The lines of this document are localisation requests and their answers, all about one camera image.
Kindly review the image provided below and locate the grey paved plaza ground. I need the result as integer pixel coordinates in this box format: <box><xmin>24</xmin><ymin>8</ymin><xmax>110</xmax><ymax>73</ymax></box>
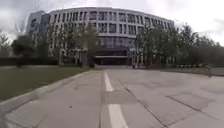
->
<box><xmin>3</xmin><ymin>67</ymin><xmax>224</xmax><ymax>128</ymax></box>

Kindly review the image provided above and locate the grass strip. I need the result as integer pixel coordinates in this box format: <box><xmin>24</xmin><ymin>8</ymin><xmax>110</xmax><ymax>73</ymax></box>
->
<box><xmin>159</xmin><ymin>66</ymin><xmax>224</xmax><ymax>78</ymax></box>

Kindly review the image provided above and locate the long pale kerb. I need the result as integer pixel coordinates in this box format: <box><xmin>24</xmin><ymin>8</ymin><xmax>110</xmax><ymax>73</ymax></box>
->
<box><xmin>0</xmin><ymin>69</ymin><xmax>97</xmax><ymax>116</ymax></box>

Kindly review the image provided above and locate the green grass lawn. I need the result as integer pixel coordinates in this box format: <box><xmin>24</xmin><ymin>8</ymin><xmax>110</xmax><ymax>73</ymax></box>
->
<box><xmin>0</xmin><ymin>66</ymin><xmax>92</xmax><ymax>102</ymax></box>

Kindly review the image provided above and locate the large curved grey building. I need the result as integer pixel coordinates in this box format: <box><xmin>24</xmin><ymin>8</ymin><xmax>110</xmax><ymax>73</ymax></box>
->
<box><xmin>25</xmin><ymin>6</ymin><xmax>176</xmax><ymax>67</ymax></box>

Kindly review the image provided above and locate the group of green trees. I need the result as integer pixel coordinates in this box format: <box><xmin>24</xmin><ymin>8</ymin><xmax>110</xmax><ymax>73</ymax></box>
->
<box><xmin>0</xmin><ymin>21</ymin><xmax>101</xmax><ymax>68</ymax></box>

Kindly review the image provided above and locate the dark low hedge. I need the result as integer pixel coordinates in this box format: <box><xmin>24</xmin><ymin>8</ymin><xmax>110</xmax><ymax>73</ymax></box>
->
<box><xmin>0</xmin><ymin>56</ymin><xmax>60</xmax><ymax>67</ymax></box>

